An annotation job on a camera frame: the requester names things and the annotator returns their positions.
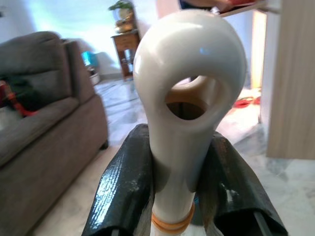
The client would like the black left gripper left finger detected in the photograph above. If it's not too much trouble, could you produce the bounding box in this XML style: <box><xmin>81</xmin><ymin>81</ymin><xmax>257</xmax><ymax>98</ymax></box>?
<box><xmin>81</xmin><ymin>123</ymin><xmax>158</xmax><ymax>236</ymax></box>

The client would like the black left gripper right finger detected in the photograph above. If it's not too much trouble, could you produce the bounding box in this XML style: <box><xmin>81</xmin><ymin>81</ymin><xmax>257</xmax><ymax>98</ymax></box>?
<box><xmin>196</xmin><ymin>131</ymin><xmax>288</xmax><ymax>236</ymax></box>

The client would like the broom with white handle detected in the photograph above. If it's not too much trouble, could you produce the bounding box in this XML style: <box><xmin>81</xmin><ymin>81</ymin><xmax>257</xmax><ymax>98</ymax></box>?
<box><xmin>132</xmin><ymin>10</ymin><xmax>248</xmax><ymax>236</ymax></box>

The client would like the orange rubber band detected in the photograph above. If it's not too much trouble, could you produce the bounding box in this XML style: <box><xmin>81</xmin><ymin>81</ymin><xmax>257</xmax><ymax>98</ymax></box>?
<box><xmin>151</xmin><ymin>205</ymin><xmax>195</xmax><ymax>228</ymax></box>
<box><xmin>152</xmin><ymin>213</ymin><xmax>193</xmax><ymax>235</ymax></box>

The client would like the grey brown fabric sofa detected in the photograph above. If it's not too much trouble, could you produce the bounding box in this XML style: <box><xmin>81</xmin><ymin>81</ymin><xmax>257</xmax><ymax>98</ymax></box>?
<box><xmin>0</xmin><ymin>30</ymin><xmax>109</xmax><ymax>236</ymax></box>

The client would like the small white basket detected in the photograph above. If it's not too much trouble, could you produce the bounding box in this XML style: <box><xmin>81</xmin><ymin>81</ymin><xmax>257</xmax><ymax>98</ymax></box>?
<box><xmin>89</xmin><ymin>71</ymin><xmax>101</xmax><ymax>86</ymax></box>

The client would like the blue box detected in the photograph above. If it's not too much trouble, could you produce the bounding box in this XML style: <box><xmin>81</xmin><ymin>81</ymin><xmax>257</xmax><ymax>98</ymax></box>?
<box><xmin>82</xmin><ymin>50</ymin><xmax>99</xmax><ymax>67</ymax></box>

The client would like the light wood cabinet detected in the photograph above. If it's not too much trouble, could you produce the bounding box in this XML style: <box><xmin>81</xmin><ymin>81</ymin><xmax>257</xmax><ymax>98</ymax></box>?
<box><xmin>219</xmin><ymin>0</ymin><xmax>315</xmax><ymax>159</ymax></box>

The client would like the dark clothes pile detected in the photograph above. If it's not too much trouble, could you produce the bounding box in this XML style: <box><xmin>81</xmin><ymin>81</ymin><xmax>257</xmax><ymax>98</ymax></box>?
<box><xmin>0</xmin><ymin>78</ymin><xmax>39</xmax><ymax>118</ymax></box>

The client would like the brown wooden side table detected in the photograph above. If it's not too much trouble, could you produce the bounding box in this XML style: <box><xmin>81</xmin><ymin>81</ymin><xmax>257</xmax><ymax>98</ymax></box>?
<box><xmin>110</xmin><ymin>29</ymin><xmax>141</xmax><ymax>82</ymax></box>

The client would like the potted green plant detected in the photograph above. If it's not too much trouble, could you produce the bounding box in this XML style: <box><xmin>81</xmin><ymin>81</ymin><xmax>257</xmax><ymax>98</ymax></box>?
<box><xmin>108</xmin><ymin>0</ymin><xmax>135</xmax><ymax>34</ymax></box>

